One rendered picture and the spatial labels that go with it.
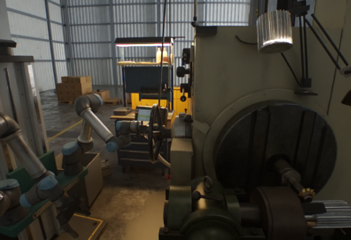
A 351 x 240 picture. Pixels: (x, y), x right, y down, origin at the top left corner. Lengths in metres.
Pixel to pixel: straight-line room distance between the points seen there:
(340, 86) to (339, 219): 0.59
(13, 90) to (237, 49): 1.36
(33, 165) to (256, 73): 1.21
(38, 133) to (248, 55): 1.45
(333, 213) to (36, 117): 1.69
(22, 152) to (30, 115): 0.44
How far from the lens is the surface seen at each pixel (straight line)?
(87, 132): 1.67
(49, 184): 1.11
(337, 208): 0.90
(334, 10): 1.20
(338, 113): 1.18
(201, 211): 0.63
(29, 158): 1.23
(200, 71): 0.88
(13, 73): 1.55
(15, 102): 1.56
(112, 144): 1.32
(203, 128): 0.89
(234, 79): 0.91
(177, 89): 3.70
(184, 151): 0.87
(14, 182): 1.38
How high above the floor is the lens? 1.73
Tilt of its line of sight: 14 degrees down
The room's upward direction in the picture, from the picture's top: straight up
